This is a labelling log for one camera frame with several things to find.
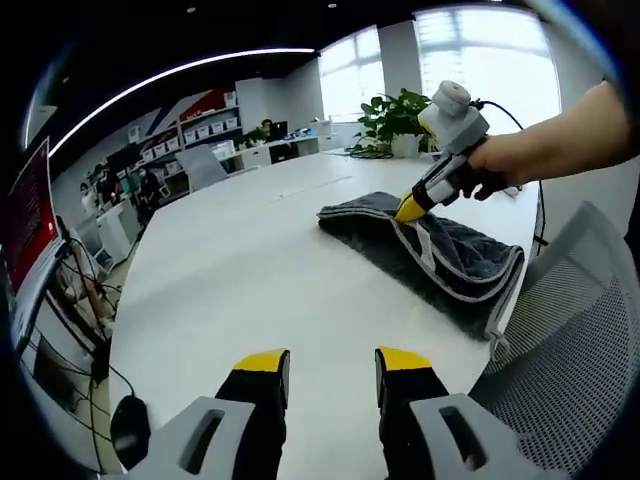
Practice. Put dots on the grey mesh office chair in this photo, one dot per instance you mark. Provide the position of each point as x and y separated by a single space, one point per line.
570 360

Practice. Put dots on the curved ceiling light strip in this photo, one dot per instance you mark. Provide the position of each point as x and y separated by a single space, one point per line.
165 77

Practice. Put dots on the shelf with white bins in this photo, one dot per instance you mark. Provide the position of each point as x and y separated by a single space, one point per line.
200 132

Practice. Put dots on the green potted plant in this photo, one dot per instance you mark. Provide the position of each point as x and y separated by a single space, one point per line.
395 117

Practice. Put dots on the person's right hand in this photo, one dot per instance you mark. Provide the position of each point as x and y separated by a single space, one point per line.
492 167

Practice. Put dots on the white laptop with red screen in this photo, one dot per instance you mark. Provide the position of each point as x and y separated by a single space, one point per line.
30 220

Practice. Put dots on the grey towel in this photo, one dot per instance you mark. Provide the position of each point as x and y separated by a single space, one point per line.
450 250

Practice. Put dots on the black computer mouse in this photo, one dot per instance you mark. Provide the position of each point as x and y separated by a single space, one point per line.
130 430

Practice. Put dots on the light grey office chair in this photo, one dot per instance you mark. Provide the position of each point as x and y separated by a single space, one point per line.
202 167

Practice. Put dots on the black laptop stand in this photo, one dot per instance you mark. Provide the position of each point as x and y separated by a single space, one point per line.
60 330

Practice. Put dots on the white background desk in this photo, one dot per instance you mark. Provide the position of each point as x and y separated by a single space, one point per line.
280 150

